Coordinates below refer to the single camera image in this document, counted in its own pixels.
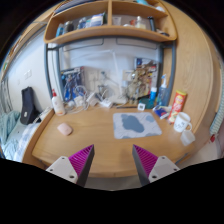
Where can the black pen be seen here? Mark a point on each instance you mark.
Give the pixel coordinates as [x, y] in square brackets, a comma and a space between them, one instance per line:
[125, 107]

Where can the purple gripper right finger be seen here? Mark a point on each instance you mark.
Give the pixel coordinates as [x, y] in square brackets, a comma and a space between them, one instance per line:
[151, 168]

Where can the translucent plastic cup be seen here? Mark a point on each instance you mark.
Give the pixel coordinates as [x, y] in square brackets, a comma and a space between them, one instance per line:
[187, 137]

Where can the red chips can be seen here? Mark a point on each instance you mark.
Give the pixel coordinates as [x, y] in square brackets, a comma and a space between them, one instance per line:
[177, 105]

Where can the white pump lotion bottle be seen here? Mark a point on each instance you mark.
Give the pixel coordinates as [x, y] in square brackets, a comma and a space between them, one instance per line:
[57, 104]

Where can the blue spray bottle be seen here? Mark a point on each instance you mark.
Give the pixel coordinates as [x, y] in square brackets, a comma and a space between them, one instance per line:
[162, 91]

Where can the white power strip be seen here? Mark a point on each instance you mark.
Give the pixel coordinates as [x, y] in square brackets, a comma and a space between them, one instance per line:
[106, 103]

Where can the grey blue mouse pad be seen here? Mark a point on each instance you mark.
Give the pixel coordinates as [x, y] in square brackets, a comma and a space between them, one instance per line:
[135, 125]

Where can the colourful picture board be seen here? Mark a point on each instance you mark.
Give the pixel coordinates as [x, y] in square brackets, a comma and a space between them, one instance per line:
[143, 78]

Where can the small white cube clock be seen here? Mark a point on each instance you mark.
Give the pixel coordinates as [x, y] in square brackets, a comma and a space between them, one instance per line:
[141, 106]

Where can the teal striped bedding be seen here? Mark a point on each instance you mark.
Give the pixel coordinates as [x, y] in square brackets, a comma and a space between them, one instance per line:
[7, 124]

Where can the black bag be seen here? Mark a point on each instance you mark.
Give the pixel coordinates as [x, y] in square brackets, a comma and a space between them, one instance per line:
[29, 112]

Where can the blue white packet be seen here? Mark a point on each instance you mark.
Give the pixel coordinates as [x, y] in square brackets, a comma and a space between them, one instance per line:
[162, 111]

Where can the wooden wall shelf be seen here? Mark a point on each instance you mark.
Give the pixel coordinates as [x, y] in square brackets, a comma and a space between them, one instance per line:
[161, 27]

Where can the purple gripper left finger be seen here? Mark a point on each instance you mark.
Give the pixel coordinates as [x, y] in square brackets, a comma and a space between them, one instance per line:
[74, 168]

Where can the white ceramic mug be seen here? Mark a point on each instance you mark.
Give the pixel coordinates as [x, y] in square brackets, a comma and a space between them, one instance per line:
[182, 122]

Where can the pink computer mouse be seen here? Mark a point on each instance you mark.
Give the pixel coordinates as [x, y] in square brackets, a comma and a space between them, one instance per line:
[64, 129]

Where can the blue robot model box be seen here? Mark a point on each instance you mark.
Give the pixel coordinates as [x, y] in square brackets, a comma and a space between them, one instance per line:
[73, 81]

